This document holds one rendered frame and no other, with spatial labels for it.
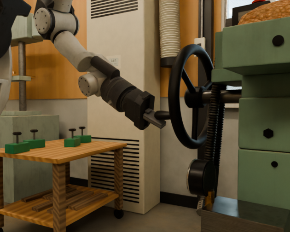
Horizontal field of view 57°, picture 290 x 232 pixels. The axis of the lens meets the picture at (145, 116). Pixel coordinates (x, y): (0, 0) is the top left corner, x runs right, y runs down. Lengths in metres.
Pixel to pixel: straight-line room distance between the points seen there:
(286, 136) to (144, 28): 1.62
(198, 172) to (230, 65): 0.18
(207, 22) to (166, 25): 0.29
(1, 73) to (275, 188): 0.65
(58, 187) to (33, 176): 1.11
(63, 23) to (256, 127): 0.69
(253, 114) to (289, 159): 0.09
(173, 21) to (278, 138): 1.65
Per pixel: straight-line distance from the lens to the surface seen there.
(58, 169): 1.42
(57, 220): 1.50
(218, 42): 0.67
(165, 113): 0.68
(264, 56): 0.40
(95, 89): 0.80
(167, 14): 2.06
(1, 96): 0.73
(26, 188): 2.52
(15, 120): 2.37
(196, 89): 0.74
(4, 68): 0.76
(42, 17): 0.94
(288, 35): 0.40
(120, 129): 2.01
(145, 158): 1.96
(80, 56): 0.87
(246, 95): 0.51
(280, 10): 0.43
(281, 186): 0.50
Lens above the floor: 0.78
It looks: 2 degrees down
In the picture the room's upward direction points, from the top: straight up
